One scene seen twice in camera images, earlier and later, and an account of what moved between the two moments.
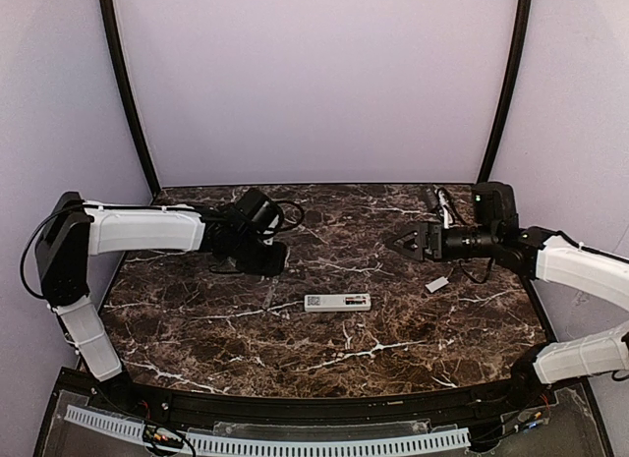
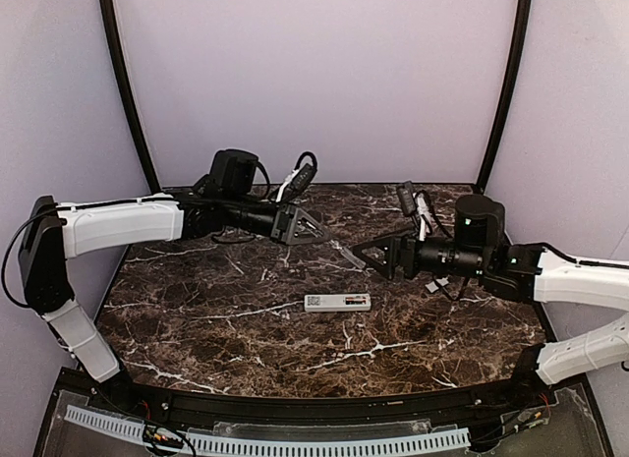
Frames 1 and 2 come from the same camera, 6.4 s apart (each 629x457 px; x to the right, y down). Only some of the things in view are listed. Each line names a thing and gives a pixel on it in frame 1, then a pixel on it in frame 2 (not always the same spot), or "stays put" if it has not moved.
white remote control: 337,302 stays put
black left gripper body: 274,258 to 285,222
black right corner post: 511,84 stays put
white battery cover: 436,284 stays put
